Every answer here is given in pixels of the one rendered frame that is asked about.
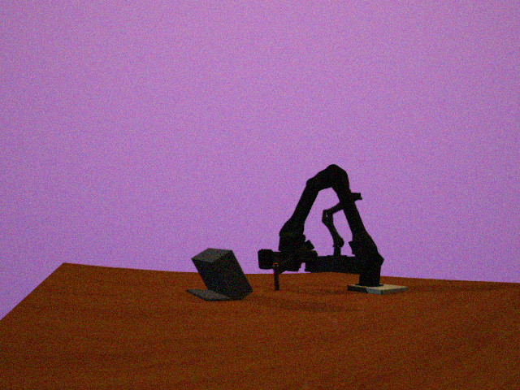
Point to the dark red peg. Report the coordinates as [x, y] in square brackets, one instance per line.
[276, 277]

